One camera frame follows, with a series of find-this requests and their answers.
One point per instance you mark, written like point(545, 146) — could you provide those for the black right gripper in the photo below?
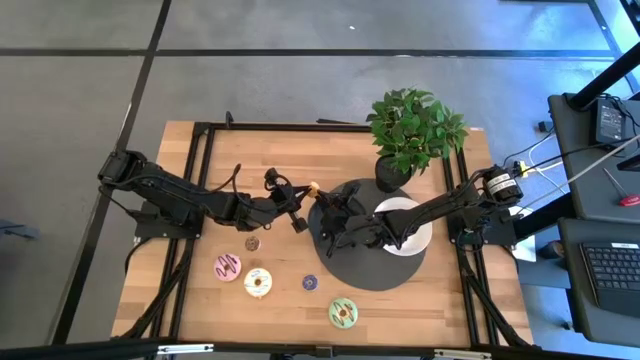
point(352, 227)

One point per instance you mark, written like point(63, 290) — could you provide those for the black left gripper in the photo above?
point(272, 210)

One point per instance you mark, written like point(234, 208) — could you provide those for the small yellow-orange donut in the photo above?
point(313, 189)

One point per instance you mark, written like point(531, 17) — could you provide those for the small chocolate sprinkle donut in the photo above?
point(252, 243)

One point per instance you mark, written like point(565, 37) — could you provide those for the small purple donut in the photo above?
point(310, 282)

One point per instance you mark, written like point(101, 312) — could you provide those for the large white donut blue drizzle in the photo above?
point(258, 283)

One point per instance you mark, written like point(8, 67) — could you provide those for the large pink donut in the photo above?
point(227, 267)

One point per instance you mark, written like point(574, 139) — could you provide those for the large green donut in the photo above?
point(343, 313)

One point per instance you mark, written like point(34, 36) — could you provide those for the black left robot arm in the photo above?
point(175, 195)

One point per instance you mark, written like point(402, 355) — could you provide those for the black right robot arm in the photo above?
point(440, 210)

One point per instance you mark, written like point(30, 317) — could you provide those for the black plant pot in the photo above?
point(387, 177)

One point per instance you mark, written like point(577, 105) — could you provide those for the round dark woven placemat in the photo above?
point(365, 270)

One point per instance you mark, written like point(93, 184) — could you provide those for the white round plate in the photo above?
point(415, 242)

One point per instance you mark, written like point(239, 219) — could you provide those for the green leafy plant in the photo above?
point(415, 130)

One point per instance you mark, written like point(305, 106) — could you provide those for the yellow plug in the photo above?
point(523, 168)

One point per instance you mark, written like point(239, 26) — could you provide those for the black desk foot bar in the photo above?
point(545, 217)

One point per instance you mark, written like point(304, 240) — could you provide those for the black beam with silver brackets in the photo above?
point(100, 350)

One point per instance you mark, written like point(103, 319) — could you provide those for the dark grey workstation desk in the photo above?
point(580, 150)

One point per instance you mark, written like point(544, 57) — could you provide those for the dark grey desk shelf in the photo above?
point(575, 300)

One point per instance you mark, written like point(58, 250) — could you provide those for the black electronic device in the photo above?
point(610, 122)

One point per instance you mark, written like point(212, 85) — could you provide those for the grey floor object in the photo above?
point(15, 231)

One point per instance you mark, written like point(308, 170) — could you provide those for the black keyboard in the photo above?
point(615, 270)

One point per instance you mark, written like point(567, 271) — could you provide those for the black diagonal pole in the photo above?
point(605, 77)

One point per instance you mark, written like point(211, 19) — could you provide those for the black aluminium table frame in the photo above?
point(300, 127)

